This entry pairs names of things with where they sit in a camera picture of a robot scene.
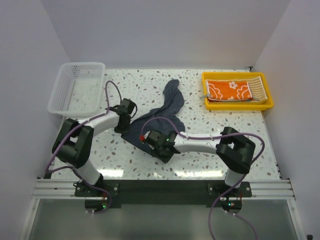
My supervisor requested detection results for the dark grey towel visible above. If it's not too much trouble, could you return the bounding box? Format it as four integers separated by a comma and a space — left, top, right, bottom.
121, 79, 186, 163

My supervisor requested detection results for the orange white patterned cloth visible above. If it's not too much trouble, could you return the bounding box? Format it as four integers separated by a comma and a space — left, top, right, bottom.
204, 79, 253, 102

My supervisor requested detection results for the yellow striped Doraemon towel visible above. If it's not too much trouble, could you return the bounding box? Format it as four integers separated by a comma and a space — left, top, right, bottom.
215, 76, 268, 103

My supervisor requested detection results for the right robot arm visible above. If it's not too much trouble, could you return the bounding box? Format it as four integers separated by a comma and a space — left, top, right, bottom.
140, 127, 256, 197

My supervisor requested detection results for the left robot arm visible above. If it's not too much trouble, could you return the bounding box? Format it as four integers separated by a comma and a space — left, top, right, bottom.
51, 98, 138, 197

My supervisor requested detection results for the white plastic laundry basket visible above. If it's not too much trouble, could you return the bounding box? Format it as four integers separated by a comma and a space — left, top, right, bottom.
47, 62, 105, 117

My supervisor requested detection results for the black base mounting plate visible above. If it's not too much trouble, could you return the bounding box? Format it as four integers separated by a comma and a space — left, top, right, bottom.
73, 180, 253, 211

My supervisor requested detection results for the yellow plastic tray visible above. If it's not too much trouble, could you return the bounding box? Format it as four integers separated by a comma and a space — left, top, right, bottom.
202, 72, 274, 111

